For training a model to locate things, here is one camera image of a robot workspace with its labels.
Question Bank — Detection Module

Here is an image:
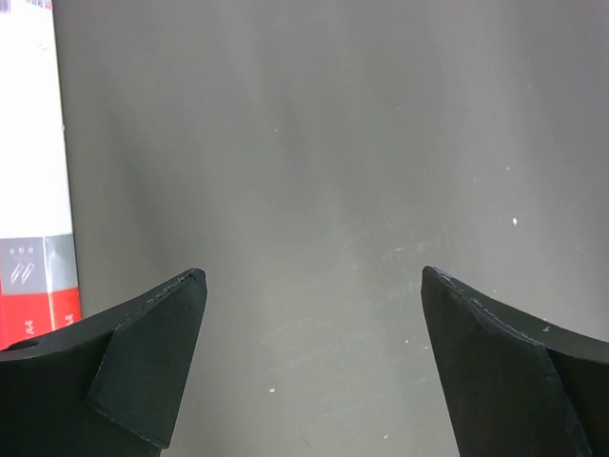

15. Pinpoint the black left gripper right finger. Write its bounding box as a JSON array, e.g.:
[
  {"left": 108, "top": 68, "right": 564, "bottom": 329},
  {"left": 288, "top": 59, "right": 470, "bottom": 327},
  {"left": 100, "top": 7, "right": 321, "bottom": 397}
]
[{"left": 421, "top": 266, "right": 608, "bottom": 456}]

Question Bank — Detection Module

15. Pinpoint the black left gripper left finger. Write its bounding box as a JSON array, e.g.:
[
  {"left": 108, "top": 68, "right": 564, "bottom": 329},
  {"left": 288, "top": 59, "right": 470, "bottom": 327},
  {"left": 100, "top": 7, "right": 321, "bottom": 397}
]
[{"left": 1, "top": 268, "right": 207, "bottom": 456}]

